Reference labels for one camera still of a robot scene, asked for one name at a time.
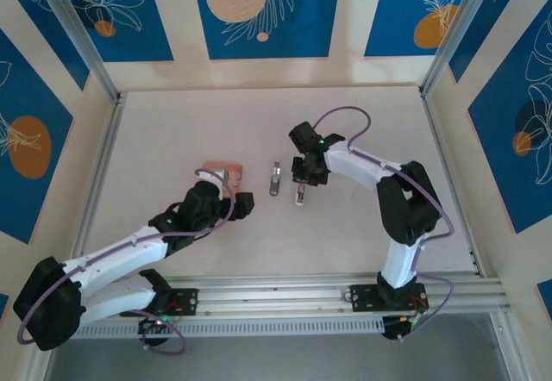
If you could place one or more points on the small pale oblong case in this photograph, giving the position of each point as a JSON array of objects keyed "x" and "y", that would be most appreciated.
[{"x": 301, "y": 201}]

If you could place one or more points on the silver USB stick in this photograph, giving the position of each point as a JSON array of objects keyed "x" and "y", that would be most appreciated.
[{"x": 274, "y": 187}]

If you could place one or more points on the pink plastic tray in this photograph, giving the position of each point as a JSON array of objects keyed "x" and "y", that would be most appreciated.
[{"x": 224, "y": 164}]

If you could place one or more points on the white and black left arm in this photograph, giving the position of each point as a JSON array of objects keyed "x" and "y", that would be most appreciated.
[{"x": 121, "y": 251}]

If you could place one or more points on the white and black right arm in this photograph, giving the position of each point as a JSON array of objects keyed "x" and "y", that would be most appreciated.
[{"x": 358, "y": 165}]

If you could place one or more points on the left circuit board with LEDs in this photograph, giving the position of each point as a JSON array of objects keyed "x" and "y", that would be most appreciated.
[{"x": 151, "y": 327}]

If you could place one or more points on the circuit board with leds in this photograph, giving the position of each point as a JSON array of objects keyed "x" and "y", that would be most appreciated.
[
  {"x": 151, "y": 327},
  {"x": 392, "y": 331}
]

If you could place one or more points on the right circuit board with LEDs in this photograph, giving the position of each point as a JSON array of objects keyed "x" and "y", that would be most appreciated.
[{"x": 392, "y": 331}]

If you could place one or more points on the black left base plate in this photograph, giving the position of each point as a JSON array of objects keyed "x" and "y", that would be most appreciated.
[{"x": 185, "y": 301}]

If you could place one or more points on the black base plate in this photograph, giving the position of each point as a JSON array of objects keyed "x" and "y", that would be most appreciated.
[
  {"x": 362, "y": 298},
  {"x": 185, "y": 301}
]

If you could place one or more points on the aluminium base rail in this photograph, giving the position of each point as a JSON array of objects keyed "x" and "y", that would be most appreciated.
[{"x": 276, "y": 299}]

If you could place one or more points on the aluminium side rail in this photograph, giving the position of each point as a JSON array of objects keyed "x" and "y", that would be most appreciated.
[
  {"x": 451, "y": 183},
  {"x": 98, "y": 174}
]

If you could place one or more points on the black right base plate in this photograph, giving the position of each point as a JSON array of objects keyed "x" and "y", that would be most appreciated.
[{"x": 362, "y": 298}]

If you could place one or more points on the aluminium frame post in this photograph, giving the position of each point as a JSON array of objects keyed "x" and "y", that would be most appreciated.
[
  {"x": 81, "y": 32},
  {"x": 458, "y": 32}
]

